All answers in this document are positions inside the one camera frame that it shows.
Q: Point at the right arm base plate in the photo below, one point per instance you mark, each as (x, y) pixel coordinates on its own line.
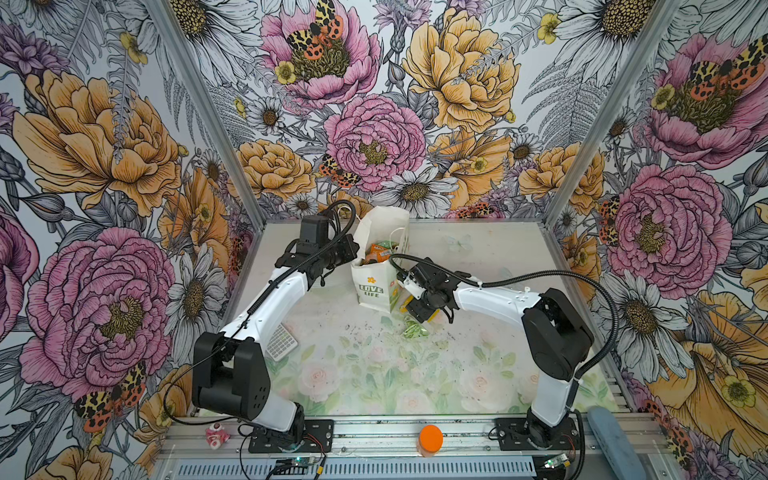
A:
(518, 434)

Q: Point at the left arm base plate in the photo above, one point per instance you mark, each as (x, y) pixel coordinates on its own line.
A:
(309, 436)

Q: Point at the white calculator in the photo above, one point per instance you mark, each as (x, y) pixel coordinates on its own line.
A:
(281, 344)

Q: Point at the white paper bag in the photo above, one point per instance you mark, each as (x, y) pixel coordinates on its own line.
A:
(376, 284)

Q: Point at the aluminium front rail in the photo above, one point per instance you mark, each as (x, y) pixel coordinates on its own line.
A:
(361, 436)

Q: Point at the left green circuit board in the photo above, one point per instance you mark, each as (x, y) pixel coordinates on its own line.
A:
(298, 462)

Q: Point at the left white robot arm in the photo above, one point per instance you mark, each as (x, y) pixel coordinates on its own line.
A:
(229, 371)

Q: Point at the grey blue padded object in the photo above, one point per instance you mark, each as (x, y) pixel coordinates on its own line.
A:
(615, 445)

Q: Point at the small green candy wrapper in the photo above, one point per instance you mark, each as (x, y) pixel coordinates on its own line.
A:
(414, 330)

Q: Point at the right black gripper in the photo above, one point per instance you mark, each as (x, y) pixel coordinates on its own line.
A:
(416, 309)

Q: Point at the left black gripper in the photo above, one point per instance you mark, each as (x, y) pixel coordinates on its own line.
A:
(351, 250)

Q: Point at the green circuit board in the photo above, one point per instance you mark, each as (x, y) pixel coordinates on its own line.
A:
(559, 461)
(298, 462)

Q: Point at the pink white small toy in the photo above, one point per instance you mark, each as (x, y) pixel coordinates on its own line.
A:
(217, 435)

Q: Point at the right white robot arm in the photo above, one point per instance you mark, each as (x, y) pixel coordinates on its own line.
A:
(558, 338)

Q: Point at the yellow snack packet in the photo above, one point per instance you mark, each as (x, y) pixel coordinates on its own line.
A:
(421, 310)

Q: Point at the orange white snack packet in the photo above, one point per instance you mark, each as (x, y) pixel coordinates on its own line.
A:
(380, 252)

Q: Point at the right green circuit board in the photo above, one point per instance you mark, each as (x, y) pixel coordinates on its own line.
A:
(559, 461)

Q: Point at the orange round button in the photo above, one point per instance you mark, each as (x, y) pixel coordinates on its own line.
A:
(430, 440)

